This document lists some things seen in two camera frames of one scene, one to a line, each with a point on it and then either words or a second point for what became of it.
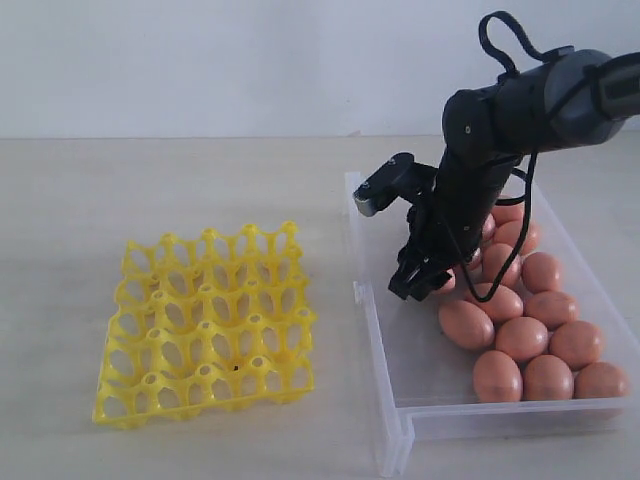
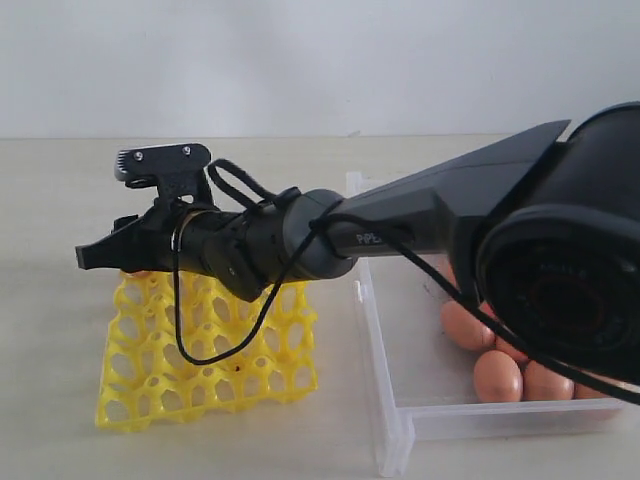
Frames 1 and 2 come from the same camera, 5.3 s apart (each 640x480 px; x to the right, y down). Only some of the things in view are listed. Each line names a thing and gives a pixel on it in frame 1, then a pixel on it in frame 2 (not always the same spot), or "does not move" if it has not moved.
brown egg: (497, 378) does not move
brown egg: (547, 377) does not move
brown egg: (466, 324) does not move
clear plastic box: (419, 386) does not move
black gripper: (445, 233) → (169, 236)
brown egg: (450, 284) → (141, 273)
